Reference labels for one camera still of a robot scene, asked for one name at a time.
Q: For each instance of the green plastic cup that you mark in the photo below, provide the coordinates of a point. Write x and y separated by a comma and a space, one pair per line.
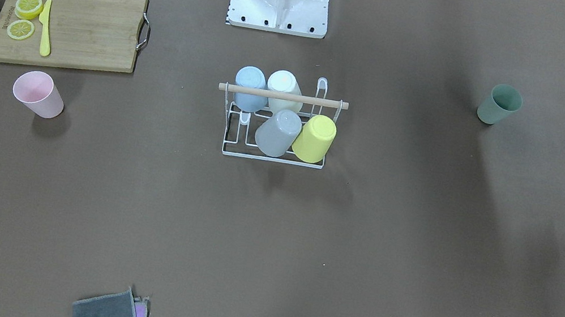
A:
502, 101

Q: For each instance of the thin lemon slice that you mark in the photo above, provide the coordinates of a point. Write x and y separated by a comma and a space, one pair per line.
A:
20, 29

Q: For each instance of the white wire cup rack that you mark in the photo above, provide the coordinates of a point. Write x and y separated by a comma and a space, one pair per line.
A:
240, 127

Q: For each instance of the grey plastic cup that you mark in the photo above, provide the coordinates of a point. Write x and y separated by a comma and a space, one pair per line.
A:
276, 135

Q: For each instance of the white plastic cup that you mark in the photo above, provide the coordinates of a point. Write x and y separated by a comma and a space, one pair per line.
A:
283, 82

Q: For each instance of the grey folded cloth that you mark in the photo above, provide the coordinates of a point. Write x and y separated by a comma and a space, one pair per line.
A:
109, 305

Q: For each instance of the blue plastic cup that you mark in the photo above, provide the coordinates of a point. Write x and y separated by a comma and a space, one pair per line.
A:
250, 77

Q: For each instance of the wooden cutting board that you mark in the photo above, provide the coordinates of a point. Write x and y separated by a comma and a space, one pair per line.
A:
101, 35

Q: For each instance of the pink plastic cup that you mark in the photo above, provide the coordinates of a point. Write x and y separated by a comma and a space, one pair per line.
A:
38, 92

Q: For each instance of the yellow plastic knife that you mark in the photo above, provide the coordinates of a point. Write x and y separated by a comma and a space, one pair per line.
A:
44, 18

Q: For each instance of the lemon half slice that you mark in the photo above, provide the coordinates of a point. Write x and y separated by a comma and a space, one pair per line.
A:
28, 9

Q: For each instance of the yellow plastic cup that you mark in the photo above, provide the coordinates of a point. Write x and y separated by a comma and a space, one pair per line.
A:
315, 139

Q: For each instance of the purple cloth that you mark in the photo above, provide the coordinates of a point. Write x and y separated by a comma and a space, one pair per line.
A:
141, 306

